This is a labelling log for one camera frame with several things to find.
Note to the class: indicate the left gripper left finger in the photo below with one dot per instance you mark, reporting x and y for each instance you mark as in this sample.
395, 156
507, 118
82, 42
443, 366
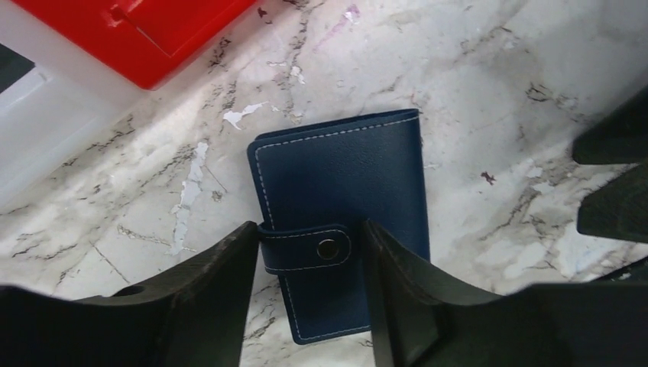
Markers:
192, 314

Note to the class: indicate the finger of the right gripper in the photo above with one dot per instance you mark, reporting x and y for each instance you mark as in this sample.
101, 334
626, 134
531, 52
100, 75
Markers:
618, 210
619, 138

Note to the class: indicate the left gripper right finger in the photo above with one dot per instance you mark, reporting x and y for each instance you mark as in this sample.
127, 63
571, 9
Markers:
423, 316

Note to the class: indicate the navy blue card holder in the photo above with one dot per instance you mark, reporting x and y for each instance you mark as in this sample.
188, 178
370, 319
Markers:
316, 184

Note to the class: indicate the white plastic bin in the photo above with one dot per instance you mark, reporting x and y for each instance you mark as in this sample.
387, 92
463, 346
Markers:
59, 105

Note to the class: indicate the black card in white bin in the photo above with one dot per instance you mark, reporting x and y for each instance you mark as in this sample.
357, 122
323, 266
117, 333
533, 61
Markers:
13, 66

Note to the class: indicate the red plastic bin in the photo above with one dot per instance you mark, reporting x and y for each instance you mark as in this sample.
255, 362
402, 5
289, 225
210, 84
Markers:
145, 41

